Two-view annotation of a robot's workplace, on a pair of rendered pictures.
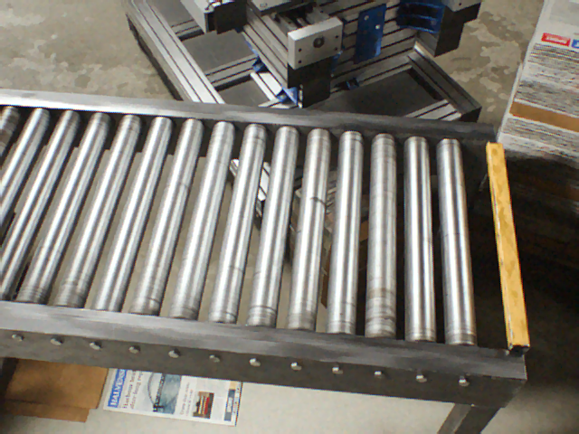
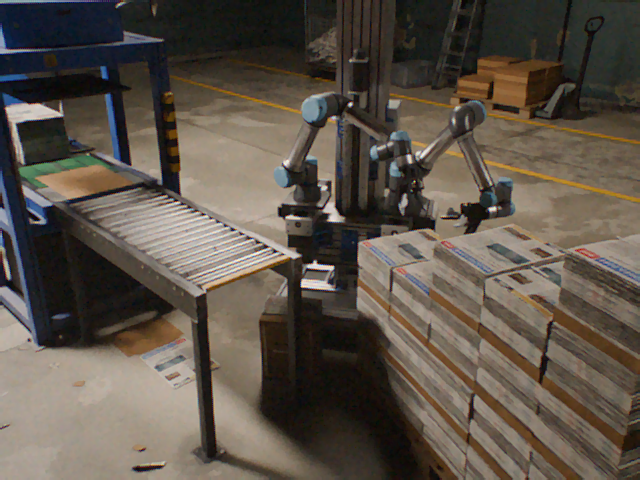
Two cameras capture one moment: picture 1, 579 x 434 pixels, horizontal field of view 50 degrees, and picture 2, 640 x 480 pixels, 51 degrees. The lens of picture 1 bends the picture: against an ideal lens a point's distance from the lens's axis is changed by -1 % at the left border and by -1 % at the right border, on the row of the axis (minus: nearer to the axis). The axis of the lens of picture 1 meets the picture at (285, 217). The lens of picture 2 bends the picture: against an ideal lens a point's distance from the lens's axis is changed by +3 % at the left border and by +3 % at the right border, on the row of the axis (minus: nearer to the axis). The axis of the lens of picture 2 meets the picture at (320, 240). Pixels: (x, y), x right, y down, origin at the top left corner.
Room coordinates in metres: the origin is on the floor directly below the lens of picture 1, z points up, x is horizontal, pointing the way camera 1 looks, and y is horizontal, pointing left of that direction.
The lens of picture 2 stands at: (-0.99, -2.22, 2.06)
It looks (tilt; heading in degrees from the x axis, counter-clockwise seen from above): 24 degrees down; 42
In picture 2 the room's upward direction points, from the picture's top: straight up
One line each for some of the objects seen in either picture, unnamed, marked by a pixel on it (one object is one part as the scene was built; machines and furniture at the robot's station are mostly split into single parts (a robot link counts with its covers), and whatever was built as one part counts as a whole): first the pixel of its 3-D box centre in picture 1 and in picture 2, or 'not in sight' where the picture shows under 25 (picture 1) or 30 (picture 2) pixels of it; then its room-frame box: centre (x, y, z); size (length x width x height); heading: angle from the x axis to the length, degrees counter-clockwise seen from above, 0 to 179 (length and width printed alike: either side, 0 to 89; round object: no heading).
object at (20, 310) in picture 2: not in sight; (86, 240); (0.82, 1.29, 0.38); 0.94 x 0.69 x 0.63; 174
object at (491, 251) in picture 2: not in sight; (501, 247); (1.03, -1.28, 1.06); 0.37 x 0.29 x 0.01; 158
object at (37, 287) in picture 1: (70, 203); (154, 223); (0.72, 0.41, 0.77); 0.47 x 0.05 x 0.05; 174
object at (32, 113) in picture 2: not in sight; (31, 133); (0.88, 1.85, 0.93); 0.38 x 0.30 x 0.26; 84
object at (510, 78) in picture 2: not in sight; (508, 85); (7.29, 1.82, 0.28); 1.20 x 0.83 x 0.57; 84
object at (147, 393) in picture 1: (178, 370); (179, 361); (0.72, 0.31, 0.00); 0.37 x 0.28 x 0.01; 84
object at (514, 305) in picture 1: (506, 235); (248, 272); (0.62, -0.38, 0.81); 0.43 x 0.03 x 0.02; 174
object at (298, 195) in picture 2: not in sight; (306, 189); (1.41, 0.02, 0.87); 0.15 x 0.15 x 0.10
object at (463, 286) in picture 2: not in sight; (497, 276); (1.03, -1.28, 0.95); 0.38 x 0.29 x 0.23; 158
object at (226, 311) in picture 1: (240, 219); (190, 244); (0.69, 0.08, 0.77); 0.47 x 0.05 x 0.05; 174
